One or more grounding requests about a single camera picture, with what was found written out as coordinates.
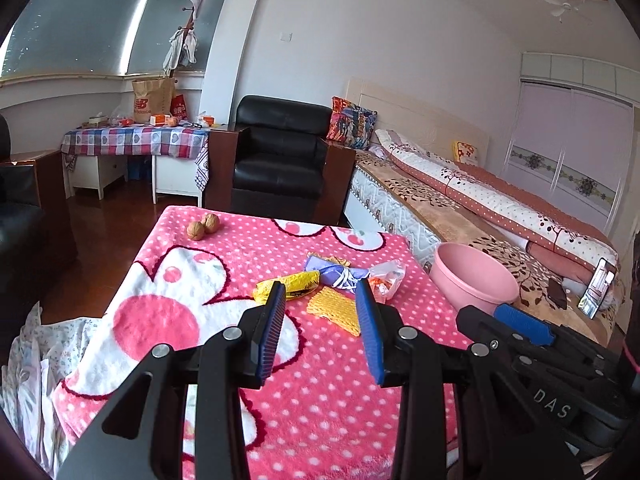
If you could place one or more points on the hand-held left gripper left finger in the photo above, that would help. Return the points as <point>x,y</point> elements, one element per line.
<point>272,332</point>

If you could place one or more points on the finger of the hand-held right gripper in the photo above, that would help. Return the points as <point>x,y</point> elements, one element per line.
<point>475,325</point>
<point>525,322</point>

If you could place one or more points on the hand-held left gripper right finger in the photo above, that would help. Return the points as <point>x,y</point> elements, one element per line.
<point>370,330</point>

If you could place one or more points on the yellow foam net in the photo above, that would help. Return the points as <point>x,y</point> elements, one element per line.
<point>335,310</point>

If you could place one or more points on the pink plastic basin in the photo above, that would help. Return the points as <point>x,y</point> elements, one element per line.
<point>475,280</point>

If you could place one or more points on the yellow snack wrapper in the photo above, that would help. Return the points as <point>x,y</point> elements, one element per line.
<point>287,285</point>

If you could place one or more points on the clear plastic bag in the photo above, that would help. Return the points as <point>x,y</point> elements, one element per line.
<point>385,277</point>

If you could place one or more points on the purple wrapper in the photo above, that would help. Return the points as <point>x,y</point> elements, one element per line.
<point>335,270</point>

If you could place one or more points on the black smartphone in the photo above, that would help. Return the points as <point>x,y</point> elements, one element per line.
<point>556,294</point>

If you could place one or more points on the upright smartphone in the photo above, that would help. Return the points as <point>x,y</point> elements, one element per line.
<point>597,290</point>

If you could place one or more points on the pink dotted blanket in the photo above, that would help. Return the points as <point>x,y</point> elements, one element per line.
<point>200,285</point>

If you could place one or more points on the walnut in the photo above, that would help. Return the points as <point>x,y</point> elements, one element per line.
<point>196,230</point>
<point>211,222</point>

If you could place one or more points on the bed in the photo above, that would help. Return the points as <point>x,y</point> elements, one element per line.
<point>450,200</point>

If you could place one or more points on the folded floral quilt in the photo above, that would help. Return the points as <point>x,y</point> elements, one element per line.
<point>500,195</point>

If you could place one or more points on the brown leaf-print bedspread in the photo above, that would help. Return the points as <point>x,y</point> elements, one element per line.
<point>425,200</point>

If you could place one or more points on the yellow floral pillow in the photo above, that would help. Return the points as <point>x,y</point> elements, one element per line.
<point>465,152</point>

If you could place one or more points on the white wardrobe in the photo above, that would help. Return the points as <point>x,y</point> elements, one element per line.
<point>565,150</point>

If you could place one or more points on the black leather armchair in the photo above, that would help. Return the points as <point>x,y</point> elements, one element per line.
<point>280,150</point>

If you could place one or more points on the colourful printed pillow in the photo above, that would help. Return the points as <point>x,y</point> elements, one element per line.
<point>350,122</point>

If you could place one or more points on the white orange carton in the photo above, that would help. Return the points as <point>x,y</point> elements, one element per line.
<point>206,120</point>

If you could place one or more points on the checkered tablecloth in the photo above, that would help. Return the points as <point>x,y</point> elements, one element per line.
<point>130,140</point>

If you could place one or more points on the orange box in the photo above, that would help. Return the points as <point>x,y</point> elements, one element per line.
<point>159,119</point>

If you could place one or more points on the red bag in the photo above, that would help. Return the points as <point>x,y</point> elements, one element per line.
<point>178,107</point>

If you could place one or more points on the pale floral cloth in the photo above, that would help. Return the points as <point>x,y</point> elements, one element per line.
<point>30,360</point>

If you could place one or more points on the brown paper bag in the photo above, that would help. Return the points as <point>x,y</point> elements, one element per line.
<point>150,100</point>

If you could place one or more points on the black leather sofa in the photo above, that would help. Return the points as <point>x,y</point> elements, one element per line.
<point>20,220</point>

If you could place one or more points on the white garment on rack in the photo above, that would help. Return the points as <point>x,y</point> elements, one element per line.
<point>180,47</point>

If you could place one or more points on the white ceiling fan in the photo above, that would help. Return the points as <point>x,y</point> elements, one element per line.
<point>565,5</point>

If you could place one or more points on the wooden coat rack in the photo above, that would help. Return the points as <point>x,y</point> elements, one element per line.
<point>187,15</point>

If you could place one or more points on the window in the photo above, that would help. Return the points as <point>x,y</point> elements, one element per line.
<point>75,25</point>

